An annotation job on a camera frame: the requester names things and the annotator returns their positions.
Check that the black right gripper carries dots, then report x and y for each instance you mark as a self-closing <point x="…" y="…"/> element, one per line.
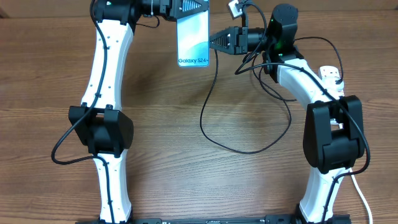
<point x="236" y="40"/>

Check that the white power strip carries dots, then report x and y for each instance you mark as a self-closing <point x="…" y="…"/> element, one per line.
<point x="329" y="71"/>

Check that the white charger plug adapter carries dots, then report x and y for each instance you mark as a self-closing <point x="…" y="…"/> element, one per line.
<point x="333" y="83"/>

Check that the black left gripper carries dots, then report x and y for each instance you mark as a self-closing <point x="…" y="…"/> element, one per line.
<point x="171" y="9"/>

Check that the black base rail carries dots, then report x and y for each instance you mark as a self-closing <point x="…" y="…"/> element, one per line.
<point x="214" y="220"/>

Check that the Galaxy smartphone blue screen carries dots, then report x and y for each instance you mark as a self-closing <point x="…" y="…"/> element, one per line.
<point x="193" y="40"/>

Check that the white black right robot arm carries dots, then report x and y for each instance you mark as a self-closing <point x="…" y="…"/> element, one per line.
<point x="333" y="137"/>

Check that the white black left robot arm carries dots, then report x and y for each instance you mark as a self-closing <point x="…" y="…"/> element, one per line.
<point x="99" y="121"/>

